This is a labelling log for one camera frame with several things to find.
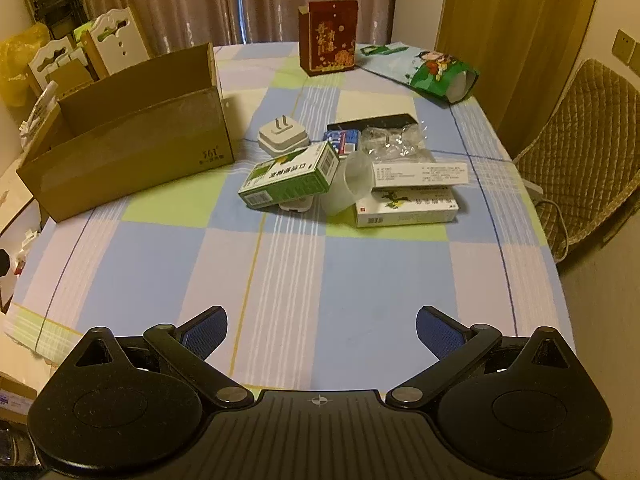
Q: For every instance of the white medicine box flower print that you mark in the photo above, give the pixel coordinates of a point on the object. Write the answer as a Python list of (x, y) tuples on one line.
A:
[(405, 207)]

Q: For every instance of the clear plastic bag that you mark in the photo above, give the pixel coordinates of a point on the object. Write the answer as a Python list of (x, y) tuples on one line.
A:
[(395, 140)]

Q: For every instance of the yellow plastic bag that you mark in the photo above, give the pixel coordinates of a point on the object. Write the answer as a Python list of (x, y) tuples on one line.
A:
[(17, 65)]

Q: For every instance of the white plug adapter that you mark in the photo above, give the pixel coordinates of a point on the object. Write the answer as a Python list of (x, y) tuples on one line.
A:
[(280, 137)]

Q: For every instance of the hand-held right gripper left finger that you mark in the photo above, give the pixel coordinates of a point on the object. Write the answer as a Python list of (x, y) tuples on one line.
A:
[(205, 332)]

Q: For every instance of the stack of black stools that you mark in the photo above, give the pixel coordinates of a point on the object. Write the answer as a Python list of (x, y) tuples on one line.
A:
[(55, 2)]

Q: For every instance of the green printed bag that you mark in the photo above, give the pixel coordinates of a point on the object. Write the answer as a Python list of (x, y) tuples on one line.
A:
[(430, 75)]

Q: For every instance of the wooden door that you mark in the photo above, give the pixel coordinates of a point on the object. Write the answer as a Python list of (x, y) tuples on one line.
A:
[(510, 25)]

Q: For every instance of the white labelled medicine box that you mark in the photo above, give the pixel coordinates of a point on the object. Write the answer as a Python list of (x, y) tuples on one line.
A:
[(420, 174)]

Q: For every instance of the small cardboard carton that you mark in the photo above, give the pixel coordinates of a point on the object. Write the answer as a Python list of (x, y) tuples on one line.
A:
[(70, 80)]

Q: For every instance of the red gift box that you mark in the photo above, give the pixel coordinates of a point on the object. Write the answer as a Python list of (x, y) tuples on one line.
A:
[(330, 40)]

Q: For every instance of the green tissue pack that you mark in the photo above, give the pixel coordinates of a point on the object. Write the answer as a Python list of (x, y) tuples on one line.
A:
[(86, 32)]

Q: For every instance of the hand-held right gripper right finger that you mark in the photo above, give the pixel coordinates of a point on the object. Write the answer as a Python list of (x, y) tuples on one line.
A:
[(437, 332)]

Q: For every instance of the black remote control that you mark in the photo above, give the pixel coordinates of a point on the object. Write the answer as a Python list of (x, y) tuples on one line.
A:
[(375, 121)]

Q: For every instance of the wicker chair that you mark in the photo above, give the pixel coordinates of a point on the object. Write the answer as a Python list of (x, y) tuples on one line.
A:
[(585, 150)]

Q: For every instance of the small white power adapter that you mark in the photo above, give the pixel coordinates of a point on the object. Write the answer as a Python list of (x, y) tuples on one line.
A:
[(297, 204)]

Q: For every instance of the blue battery pack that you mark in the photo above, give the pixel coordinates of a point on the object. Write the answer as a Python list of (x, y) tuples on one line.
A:
[(345, 140)]

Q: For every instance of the green medicine box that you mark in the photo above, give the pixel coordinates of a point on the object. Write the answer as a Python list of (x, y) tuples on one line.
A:
[(285, 177)]

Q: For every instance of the wall switch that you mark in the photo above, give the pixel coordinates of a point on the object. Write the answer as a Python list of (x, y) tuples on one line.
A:
[(625, 47)]

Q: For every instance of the brown cardboard box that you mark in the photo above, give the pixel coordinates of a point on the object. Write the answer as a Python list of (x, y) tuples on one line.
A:
[(125, 160)]

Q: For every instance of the translucent plastic cup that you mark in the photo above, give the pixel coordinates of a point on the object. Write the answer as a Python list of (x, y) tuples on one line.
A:
[(345, 190)]

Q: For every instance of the white carved chair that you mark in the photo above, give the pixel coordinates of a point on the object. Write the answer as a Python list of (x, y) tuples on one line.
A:
[(55, 57), (120, 40)]

